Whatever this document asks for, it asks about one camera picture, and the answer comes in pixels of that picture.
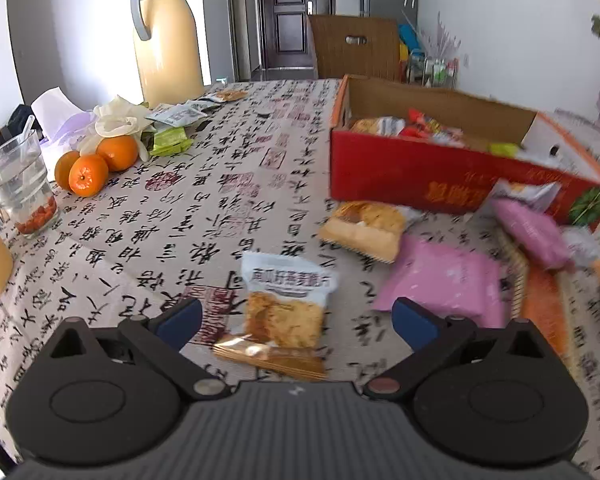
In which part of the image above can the black bag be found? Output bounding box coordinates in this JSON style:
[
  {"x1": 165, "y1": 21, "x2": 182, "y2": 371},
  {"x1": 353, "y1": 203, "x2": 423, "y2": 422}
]
[{"x1": 0, "y1": 105, "x2": 36, "y2": 146}]

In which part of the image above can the red yellow snack packet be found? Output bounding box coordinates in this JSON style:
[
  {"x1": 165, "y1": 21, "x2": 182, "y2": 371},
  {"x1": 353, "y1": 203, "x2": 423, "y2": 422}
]
[{"x1": 406, "y1": 109, "x2": 465, "y2": 147}]

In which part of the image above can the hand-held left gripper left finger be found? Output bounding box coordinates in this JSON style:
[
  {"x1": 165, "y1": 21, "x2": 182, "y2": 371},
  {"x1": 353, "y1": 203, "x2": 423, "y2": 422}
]
[{"x1": 22, "y1": 297, "x2": 233, "y2": 401}]

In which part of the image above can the white paper sheet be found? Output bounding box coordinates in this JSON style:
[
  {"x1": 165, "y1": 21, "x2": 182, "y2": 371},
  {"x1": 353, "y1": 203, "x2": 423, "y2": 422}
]
[{"x1": 31, "y1": 87, "x2": 88, "y2": 136}]

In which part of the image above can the pale dried branch bundle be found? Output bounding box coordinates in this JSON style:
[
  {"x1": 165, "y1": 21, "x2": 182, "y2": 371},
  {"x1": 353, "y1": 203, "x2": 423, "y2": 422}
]
[{"x1": 422, "y1": 10, "x2": 461, "y2": 61}]

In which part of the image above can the orange cracker packet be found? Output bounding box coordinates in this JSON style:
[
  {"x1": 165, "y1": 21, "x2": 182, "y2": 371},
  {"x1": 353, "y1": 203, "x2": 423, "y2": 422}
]
[{"x1": 319, "y1": 201, "x2": 422, "y2": 264}]

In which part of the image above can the dark brown entrance door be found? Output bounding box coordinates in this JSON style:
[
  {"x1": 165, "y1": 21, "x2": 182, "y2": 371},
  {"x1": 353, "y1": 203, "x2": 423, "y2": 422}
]
[{"x1": 256, "y1": 0, "x2": 337, "y2": 71}]

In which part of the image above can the orange flat packet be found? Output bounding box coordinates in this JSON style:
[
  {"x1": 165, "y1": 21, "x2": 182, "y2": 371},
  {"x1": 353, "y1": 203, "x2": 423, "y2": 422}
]
[{"x1": 500, "y1": 232, "x2": 581, "y2": 366}]

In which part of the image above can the red cardboard box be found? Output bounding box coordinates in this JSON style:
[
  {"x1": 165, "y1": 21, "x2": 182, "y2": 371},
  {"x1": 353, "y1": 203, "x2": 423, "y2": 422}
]
[{"x1": 329, "y1": 74, "x2": 600, "y2": 233}]

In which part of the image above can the clear glass cup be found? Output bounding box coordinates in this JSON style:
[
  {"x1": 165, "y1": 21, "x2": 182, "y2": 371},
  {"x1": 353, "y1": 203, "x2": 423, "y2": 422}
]
[{"x1": 0, "y1": 132, "x2": 61, "y2": 237}]

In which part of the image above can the wooden chair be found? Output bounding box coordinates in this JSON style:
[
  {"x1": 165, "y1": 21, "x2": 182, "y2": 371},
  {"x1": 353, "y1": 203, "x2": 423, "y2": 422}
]
[{"x1": 308, "y1": 14, "x2": 401, "y2": 82}]

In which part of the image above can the metal trolley rack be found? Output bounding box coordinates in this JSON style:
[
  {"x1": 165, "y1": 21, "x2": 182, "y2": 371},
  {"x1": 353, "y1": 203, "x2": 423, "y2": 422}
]
[{"x1": 406, "y1": 50, "x2": 460, "y2": 90}]

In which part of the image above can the orange fruit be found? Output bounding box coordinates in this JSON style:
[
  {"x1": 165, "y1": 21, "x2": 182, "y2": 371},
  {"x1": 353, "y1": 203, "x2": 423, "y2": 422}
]
[
  {"x1": 55, "y1": 151, "x2": 81, "y2": 192},
  {"x1": 69, "y1": 155, "x2": 110, "y2": 197},
  {"x1": 96, "y1": 135, "x2": 139, "y2": 172}
]

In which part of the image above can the round cookie packet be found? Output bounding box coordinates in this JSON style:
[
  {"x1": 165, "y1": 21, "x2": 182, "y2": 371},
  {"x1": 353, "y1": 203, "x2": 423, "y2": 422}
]
[{"x1": 241, "y1": 251, "x2": 341, "y2": 349}]

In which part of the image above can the gold brown snack packet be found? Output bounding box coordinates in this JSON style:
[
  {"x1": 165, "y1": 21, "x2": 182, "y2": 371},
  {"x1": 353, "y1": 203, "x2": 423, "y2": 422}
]
[{"x1": 212, "y1": 332, "x2": 329, "y2": 381}]

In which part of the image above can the white cracker packet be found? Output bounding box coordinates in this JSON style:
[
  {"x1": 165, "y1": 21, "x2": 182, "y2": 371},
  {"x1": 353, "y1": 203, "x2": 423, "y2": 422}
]
[{"x1": 352, "y1": 116, "x2": 406, "y2": 137}]

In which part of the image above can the yellow thermos jug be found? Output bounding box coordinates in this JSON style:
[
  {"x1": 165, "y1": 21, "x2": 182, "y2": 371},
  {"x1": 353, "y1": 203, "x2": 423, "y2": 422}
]
[{"x1": 131, "y1": 0, "x2": 206, "y2": 109}]

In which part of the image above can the silver cracker packet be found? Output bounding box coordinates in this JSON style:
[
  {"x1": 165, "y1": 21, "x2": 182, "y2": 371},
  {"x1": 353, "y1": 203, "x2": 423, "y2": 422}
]
[{"x1": 485, "y1": 179, "x2": 562, "y2": 213}]

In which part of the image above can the grey interior door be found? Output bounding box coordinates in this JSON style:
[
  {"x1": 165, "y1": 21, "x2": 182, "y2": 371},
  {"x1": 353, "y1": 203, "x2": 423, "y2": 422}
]
[{"x1": 227, "y1": 0, "x2": 253, "y2": 81}]

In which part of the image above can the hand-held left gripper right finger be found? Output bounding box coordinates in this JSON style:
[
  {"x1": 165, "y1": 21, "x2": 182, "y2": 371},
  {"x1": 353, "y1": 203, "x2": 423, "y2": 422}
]
[{"x1": 362, "y1": 297, "x2": 566, "y2": 401}]

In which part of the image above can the pink snack packet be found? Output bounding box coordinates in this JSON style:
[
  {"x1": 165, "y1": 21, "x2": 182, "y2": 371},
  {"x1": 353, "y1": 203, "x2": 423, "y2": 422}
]
[
  {"x1": 495, "y1": 199, "x2": 576, "y2": 271},
  {"x1": 374, "y1": 235, "x2": 511, "y2": 330}
]

